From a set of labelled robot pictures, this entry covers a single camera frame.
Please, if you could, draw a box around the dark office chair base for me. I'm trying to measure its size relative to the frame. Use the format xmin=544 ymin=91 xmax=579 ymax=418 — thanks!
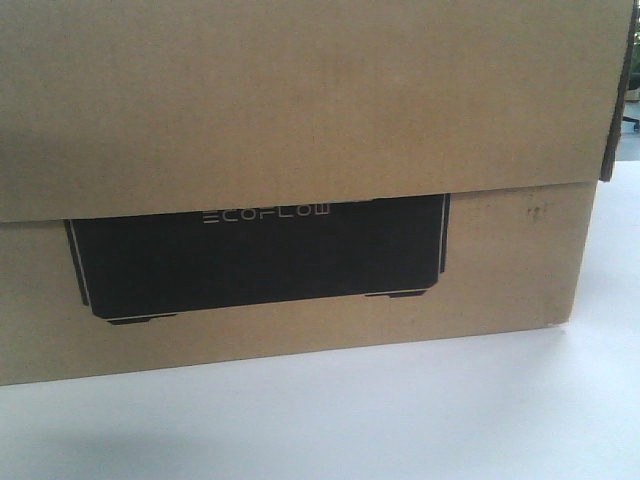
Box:
xmin=622 ymin=115 xmax=640 ymax=133

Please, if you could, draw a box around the brown EcoFlow cardboard box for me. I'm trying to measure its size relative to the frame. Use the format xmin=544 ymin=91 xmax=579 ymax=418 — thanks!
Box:
xmin=1 ymin=1 xmax=638 ymax=385

